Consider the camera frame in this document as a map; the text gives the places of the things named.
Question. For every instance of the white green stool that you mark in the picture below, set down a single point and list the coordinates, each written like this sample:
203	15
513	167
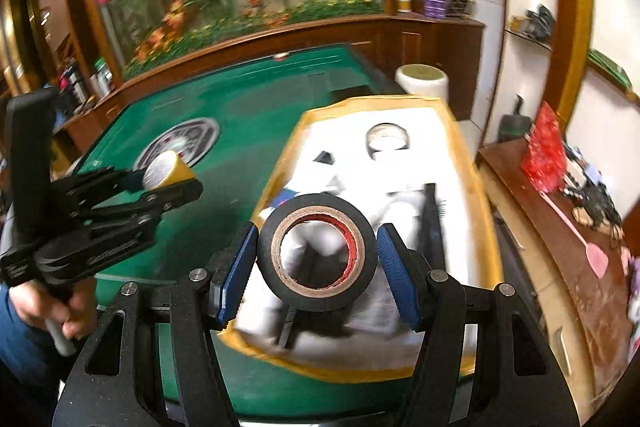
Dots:
421	79

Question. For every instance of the purple spray can right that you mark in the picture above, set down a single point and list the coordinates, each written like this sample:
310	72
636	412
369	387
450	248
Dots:
440	8

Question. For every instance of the black tape roll red core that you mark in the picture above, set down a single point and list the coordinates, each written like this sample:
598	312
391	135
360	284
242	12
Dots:
339	232

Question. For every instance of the purple spray can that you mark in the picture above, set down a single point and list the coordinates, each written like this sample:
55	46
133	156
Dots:
429	8
440	8

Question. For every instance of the black tape roll tan core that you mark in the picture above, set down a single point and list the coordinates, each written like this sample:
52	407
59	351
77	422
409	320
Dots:
386	138

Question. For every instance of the person left hand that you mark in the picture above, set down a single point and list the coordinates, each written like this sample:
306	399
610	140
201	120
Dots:
77	317

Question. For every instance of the long black art marker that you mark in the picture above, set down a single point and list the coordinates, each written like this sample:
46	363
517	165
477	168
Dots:
430	243

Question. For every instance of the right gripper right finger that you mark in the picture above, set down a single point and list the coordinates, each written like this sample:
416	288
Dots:
483	359

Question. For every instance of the pink fly swatter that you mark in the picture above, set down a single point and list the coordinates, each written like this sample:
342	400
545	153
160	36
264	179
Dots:
597	259

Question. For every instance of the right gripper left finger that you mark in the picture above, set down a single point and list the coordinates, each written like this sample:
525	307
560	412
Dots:
152	360

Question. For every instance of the white blue small box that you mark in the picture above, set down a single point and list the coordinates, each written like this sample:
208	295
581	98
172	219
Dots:
280	198

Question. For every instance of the black marker orange tip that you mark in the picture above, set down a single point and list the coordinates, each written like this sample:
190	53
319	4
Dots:
302	275

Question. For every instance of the round table control panel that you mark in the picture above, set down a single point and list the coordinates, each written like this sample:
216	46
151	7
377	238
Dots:
191	140

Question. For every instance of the white plush toy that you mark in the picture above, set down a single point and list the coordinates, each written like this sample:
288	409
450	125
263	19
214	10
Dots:
633	308

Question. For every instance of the white tray with yellow rim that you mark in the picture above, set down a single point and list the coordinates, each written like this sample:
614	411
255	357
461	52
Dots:
367	196

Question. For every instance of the purple spray can left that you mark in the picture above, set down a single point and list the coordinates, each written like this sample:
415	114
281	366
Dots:
429	8

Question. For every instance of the black kettle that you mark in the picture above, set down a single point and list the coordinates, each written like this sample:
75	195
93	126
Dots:
514	126

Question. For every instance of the wooden side cabinet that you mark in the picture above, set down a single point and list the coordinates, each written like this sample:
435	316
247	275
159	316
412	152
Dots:
586	318

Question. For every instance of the red plastic bag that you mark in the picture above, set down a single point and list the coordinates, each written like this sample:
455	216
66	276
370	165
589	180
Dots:
544	163

